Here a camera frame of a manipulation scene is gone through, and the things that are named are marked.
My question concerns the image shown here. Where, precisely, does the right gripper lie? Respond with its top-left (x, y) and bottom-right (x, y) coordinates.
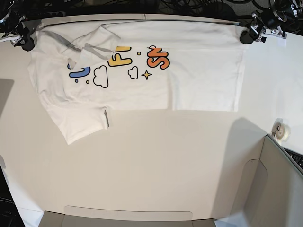
top-left (0, 22), bottom-right (35, 51)

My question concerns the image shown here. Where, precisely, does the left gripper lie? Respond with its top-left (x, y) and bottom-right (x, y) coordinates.
top-left (240, 10), bottom-right (287, 44)

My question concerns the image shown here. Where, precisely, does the white printed t-shirt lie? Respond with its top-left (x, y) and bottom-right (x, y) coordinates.
top-left (28, 20), bottom-right (247, 144)

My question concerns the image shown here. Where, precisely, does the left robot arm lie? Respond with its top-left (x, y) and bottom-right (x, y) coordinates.
top-left (240, 0), bottom-right (303, 44)

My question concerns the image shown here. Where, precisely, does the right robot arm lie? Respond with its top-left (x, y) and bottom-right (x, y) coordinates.
top-left (0, 0), bottom-right (35, 52)

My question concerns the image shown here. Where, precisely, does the clear tape roll dispenser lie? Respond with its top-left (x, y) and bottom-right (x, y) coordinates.
top-left (271, 118), bottom-right (291, 142)

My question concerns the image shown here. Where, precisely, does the black keyboard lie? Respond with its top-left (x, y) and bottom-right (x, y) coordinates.
top-left (283, 147), bottom-right (303, 169)

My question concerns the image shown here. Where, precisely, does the grey cardboard box right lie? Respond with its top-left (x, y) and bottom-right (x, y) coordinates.
top-left (243, 136), bottom-right (303, 227)

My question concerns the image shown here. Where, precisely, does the grey cardboard box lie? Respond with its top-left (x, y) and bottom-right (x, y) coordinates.
top-left (39, 206), bottom-right (215, 227)
top-left (243, 136), bottom-right (303, 227)

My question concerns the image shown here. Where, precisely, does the grey cardboard box bottom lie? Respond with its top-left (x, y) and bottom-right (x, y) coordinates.
top-left (39, 206), bottom-right (215, 227)

